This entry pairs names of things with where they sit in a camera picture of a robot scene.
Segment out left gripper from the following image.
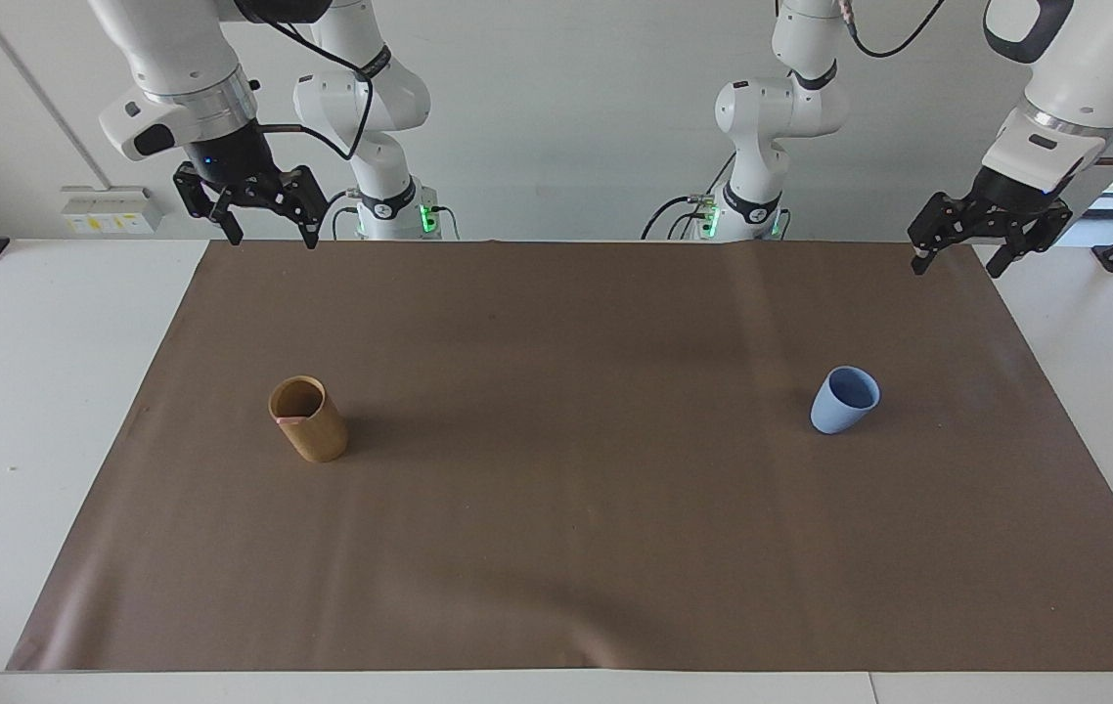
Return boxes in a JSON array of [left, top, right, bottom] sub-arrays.
[[908, 165, 1075, 281]]

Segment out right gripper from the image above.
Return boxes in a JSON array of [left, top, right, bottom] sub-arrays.
[[172, 119, 332, 251]]

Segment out blue cup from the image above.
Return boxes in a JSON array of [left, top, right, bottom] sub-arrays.
[[809, 365, 882, 436]]

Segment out wooden cup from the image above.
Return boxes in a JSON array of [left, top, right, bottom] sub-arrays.
[[267, 374, 350, 464]]

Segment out white wall socket box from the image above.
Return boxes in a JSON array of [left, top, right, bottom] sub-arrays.
[[60, 185, 165, 237]]

